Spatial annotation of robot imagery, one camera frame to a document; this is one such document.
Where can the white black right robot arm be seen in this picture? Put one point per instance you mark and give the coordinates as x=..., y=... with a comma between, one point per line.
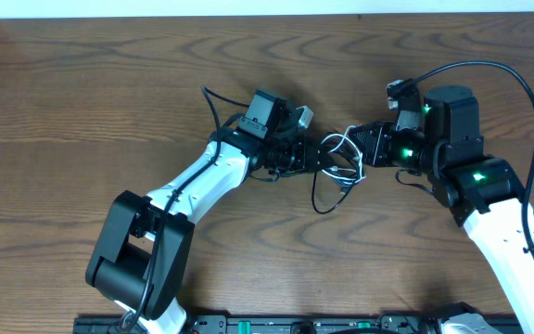
x=438, y=135

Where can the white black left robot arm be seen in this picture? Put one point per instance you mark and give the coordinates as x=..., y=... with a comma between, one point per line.
x=141, y=253

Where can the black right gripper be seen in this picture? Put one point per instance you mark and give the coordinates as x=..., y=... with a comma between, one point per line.
x=374, y=145

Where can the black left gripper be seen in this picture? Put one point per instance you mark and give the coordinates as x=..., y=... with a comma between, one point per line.
x=316, y=157

